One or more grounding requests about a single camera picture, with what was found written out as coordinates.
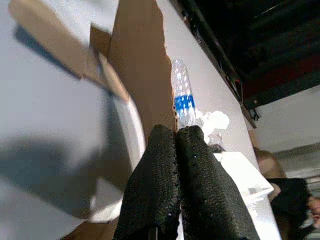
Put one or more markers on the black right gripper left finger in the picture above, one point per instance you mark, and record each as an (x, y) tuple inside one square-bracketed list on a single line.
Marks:
[(152, 185)]

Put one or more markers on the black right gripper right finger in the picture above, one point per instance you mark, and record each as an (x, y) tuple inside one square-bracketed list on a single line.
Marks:
[(207, 190)]

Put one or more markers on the white cardboard box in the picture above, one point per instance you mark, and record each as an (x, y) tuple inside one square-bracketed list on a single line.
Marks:
[(62, 125)]

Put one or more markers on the white plastic tray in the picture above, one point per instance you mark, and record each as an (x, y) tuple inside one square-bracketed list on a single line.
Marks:
[(245, 172)]

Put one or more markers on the clear bottle with blue label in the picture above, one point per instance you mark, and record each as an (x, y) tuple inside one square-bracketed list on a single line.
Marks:
[(183, 100)]

